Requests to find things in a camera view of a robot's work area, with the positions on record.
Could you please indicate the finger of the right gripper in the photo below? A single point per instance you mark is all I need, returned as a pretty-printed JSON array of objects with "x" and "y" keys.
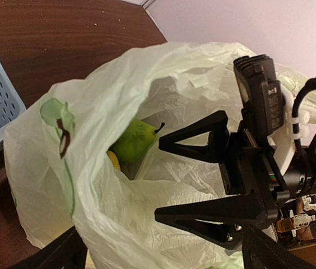
[
  {"x": 214, "y": 218},
  {"x": 204, "y": 140}
]

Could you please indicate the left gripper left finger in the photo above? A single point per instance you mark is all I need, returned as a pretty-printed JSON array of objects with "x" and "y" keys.
[{"x": 67, "y": 251}]

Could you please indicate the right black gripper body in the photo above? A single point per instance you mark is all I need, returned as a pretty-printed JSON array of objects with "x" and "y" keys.
[{"x": 257, "y": 183}]

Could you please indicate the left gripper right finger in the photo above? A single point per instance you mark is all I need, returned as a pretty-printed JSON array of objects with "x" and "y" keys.
[{"x": 260, "y": 251}]

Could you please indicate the light green plastic bag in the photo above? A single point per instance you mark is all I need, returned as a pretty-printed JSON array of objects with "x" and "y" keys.
[{"x": 60, "y": 175}]

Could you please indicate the light green fruit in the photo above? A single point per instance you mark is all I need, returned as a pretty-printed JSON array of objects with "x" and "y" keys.
[{"x": 135, "y": 141}]

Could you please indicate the yellow fruit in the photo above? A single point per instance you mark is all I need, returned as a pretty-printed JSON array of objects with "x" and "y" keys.
[{"x": 114, "y": 160}]

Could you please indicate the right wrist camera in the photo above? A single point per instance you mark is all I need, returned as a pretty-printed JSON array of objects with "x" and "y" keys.
[{"x": 267, "y": 107}]

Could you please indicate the right aluminium frame post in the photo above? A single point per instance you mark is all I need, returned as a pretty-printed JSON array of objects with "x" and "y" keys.
[{"x": 147, "y": 3}]

